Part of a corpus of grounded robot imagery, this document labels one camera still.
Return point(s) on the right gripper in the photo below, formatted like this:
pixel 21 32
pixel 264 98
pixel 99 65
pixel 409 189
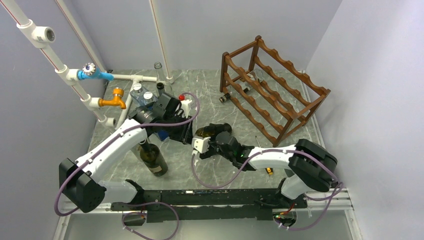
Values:
pixel 210 152

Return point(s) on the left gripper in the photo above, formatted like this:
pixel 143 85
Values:
pixel 185 134

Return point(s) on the labelled dark wine bottle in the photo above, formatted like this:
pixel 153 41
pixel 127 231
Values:
pixel 213 129

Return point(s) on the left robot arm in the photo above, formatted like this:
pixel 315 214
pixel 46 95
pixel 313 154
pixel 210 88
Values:
pixel 81 181

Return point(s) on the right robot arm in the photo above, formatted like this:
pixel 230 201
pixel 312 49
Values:
pixel 312 167

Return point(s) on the blue square bottle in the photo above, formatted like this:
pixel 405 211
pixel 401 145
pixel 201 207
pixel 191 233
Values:
pixel 162 135

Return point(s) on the dark green wine bottle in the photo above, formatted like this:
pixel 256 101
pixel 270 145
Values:
pixel 160 88

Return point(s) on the clear stoppered glass bottle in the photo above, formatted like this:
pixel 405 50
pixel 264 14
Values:
pixel 142 96

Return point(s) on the clear tall empty bottle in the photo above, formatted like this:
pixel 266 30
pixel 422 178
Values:
pixel 161 77

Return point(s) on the yellow black screwdriver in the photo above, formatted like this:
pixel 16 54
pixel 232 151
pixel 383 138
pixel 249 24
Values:
pixel 269 170

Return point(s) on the orange brass tap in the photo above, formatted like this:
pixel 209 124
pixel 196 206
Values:
pixel 116 101

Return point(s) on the blue tap valve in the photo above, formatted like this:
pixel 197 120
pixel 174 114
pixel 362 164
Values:
pixel 91 71

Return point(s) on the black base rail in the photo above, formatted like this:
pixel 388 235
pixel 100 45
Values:
pixel 209 204

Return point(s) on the white pvc pipe frame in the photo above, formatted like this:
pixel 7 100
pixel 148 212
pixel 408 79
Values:
pixel 41 37

